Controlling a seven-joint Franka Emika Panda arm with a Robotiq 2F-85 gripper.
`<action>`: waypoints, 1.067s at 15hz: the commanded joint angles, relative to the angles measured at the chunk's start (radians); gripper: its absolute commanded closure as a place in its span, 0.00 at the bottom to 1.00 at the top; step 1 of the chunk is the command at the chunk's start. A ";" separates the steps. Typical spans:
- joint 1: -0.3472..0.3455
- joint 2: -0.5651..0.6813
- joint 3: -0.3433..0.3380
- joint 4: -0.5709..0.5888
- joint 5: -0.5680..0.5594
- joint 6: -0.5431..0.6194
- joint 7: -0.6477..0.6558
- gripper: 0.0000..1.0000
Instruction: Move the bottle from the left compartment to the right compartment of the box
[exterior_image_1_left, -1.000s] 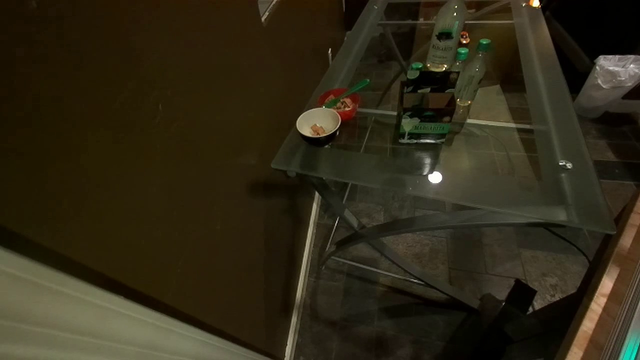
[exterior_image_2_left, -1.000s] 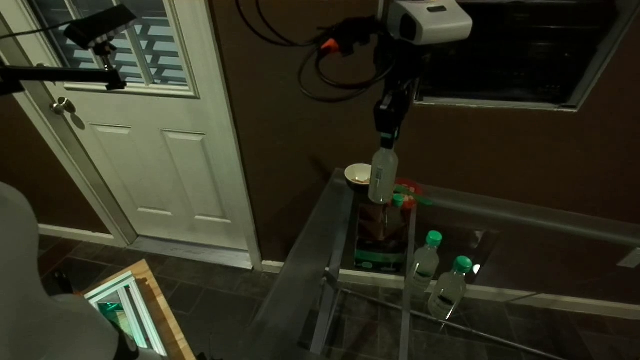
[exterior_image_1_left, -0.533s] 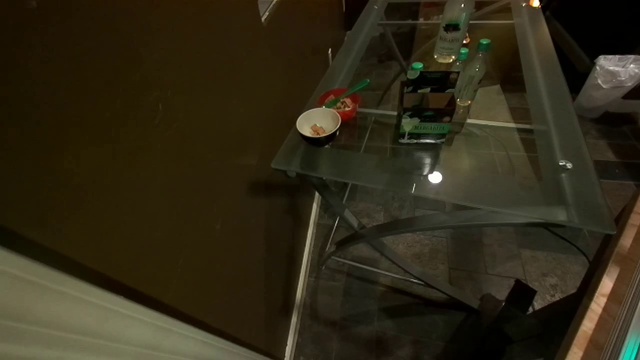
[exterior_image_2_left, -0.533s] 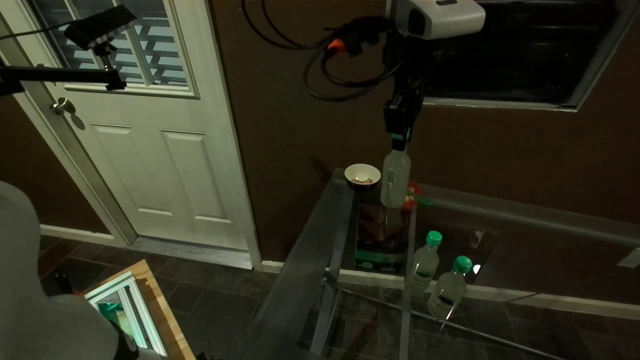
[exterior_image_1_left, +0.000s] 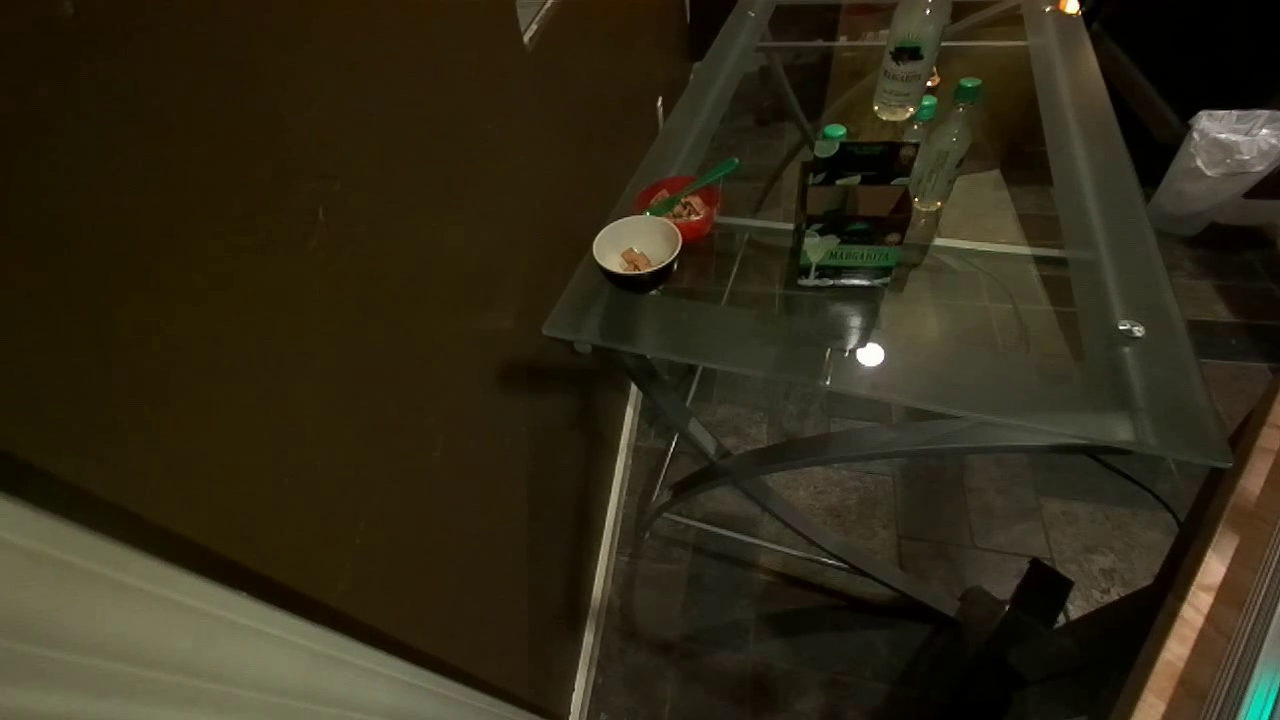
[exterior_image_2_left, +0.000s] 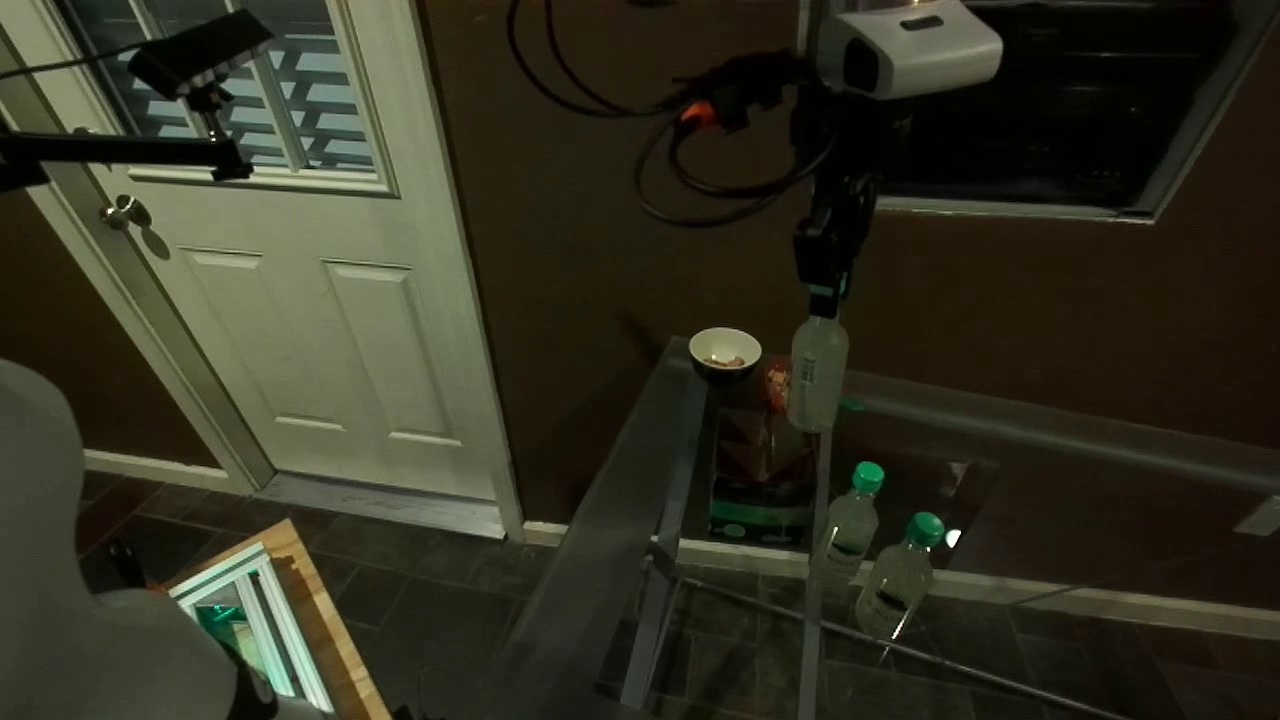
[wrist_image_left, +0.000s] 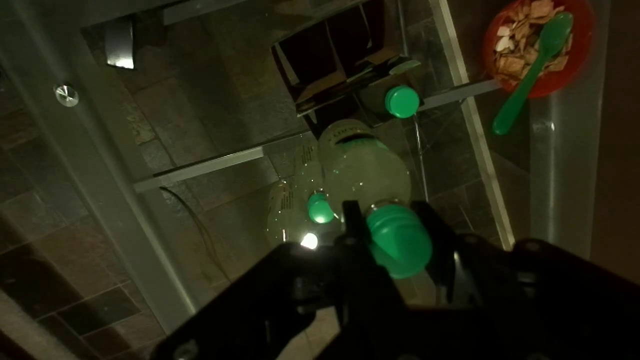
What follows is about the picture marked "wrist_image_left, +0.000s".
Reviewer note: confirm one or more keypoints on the clear bottle with green cap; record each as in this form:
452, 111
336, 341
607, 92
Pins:
367, 175
402, 101

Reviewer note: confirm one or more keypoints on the green plastic spoon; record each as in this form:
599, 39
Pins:
530, 70

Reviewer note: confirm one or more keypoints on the cardboard box with compartments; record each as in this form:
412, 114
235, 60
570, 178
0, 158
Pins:
330, 55

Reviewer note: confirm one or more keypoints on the red bowl of chips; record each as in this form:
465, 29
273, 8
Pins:
525, 50

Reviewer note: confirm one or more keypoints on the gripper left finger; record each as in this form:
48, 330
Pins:
305, 280

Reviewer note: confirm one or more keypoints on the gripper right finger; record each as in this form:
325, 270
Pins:
540, 295

